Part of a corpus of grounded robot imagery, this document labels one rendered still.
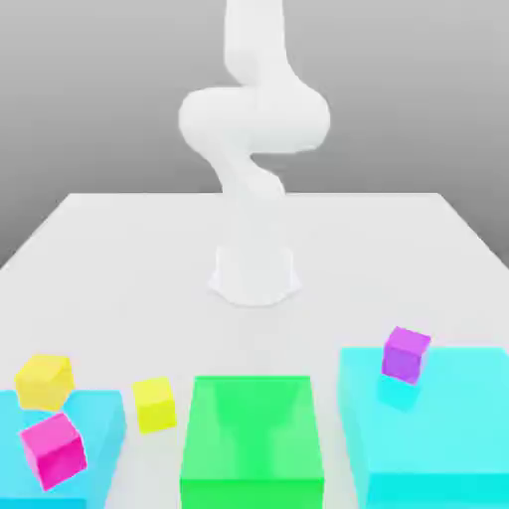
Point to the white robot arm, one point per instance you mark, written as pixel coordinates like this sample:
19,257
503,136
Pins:
254,119

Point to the small yellow cube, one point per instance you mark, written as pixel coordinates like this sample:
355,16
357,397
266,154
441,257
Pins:
154,405
43,381

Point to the small purple cube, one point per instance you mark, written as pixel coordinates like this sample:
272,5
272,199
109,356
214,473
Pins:
405,356

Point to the small pink cube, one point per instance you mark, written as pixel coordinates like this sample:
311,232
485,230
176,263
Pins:
53,451

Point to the large green box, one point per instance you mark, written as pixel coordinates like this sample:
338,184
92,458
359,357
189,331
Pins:
252,437

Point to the large cyan box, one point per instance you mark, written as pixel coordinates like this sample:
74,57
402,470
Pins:
437,429

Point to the large light blue box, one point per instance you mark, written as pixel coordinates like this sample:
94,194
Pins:
99,421

